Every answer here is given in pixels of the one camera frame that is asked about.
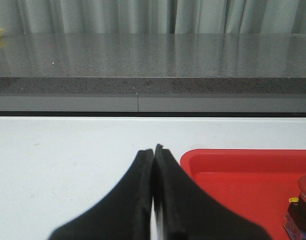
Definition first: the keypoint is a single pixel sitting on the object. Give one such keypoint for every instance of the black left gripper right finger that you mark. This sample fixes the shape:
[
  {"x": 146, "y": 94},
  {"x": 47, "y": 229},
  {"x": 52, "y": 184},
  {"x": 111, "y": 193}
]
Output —
[{"x": 185, "y": 212}]

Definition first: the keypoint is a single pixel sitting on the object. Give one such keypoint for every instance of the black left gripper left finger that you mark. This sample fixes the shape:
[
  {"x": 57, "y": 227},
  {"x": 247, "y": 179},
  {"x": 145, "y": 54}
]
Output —
[{"x": 123, "y": 214}]

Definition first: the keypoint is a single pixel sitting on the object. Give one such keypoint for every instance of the red mushroom push button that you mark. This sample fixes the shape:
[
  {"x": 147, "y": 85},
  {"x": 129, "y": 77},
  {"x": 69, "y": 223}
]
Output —
[{"x": 295, "y": 218}]

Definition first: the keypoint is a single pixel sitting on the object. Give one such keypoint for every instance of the red plastic tray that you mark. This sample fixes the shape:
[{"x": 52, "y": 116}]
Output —
[{"x": 257, "y": 184}]

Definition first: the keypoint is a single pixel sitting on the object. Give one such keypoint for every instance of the grey stone counter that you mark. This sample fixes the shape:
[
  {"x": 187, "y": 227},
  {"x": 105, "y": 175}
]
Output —
[{"x": 171, "y": 73}]

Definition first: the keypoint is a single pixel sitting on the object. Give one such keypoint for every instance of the grey curtain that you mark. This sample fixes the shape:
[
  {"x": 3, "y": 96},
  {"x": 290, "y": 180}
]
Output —
[{"x": 153, "y": 16}]

